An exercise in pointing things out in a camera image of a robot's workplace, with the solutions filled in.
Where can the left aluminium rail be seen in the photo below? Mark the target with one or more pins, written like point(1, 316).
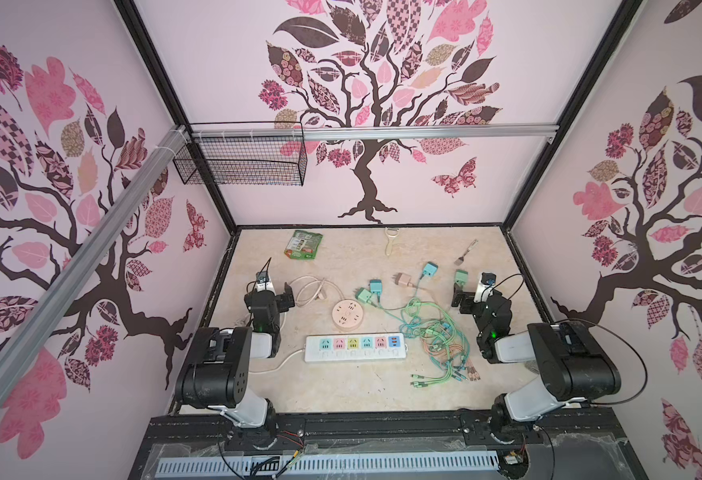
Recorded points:
point(22, 348)

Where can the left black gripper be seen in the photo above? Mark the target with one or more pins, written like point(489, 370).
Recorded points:
point(266, 299)

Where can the light green charger plug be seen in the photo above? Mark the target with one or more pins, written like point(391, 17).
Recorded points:
point(364, 296)

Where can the black front base frame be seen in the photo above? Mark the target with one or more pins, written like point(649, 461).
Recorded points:
point(566, 444)

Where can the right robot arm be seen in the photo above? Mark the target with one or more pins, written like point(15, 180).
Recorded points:
point(572, 366)

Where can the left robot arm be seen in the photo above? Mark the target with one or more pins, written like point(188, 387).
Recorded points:
point(215, 372)

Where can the round pink socket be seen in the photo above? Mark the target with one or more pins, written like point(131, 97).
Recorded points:
point(347, 315)

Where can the back aluminium rail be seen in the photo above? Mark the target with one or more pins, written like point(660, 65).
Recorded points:
point(382, 133)

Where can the white multicolour power strip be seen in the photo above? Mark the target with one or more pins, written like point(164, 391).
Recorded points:
point(355, 348)

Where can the green charger plug right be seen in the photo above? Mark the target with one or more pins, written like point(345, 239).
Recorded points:
point(461, 277)

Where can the pink charger plug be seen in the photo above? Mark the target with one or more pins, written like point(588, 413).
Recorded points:
point(403, 280)

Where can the metal fork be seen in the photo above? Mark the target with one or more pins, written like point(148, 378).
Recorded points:
point(460, 260)

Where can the white vented cable duct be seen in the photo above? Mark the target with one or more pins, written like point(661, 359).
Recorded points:
point(325, 465)

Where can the aluminium rail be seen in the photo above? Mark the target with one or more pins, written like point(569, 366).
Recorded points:
point(382, 133)
point(22, 348)

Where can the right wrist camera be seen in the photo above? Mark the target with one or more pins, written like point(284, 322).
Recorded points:
point(487, 281)

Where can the teal charger plug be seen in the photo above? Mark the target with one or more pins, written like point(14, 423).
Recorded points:
point(429, 270)
point(376, 286)

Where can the cream vegetable peeler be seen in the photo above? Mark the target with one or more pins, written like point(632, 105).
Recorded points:
point(391, 235)

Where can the black wire basket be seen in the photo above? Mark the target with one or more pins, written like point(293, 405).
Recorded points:
point(261, 153)

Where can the green snack packet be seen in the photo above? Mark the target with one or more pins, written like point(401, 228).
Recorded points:
point(303, 245)

